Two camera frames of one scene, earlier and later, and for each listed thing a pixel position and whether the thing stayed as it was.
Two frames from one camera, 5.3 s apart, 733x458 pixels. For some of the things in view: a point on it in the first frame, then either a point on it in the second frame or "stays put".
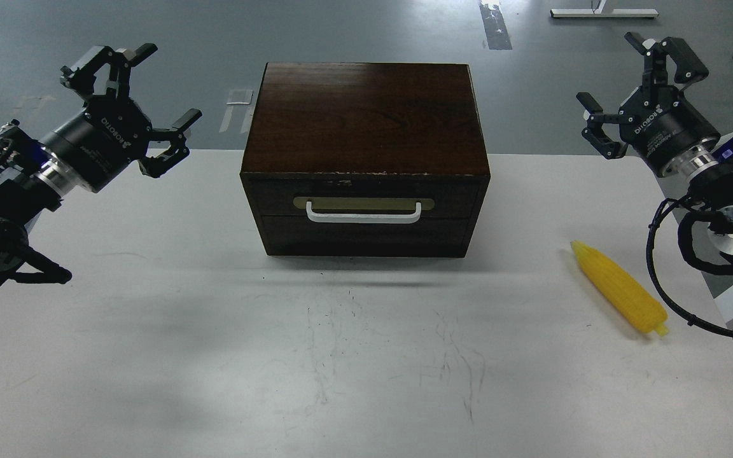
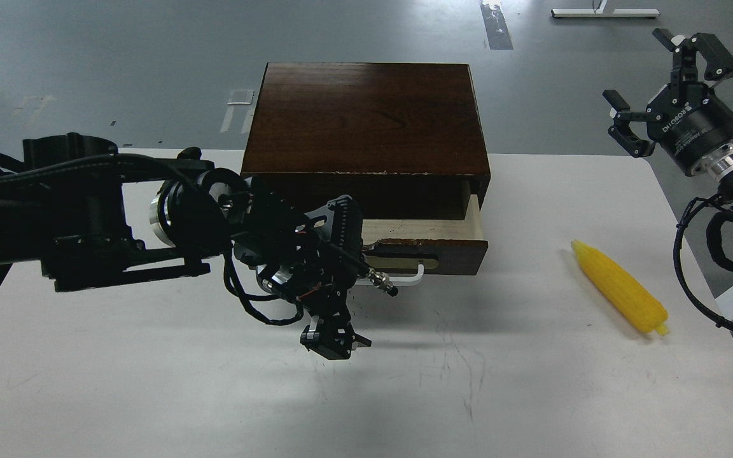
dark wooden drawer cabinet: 366,159 stays put
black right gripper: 664,121 to 695,121
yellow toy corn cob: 640,308 stays put
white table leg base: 597,12 stays put
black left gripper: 114,130 to 314,257
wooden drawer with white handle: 360,214 to 403,250
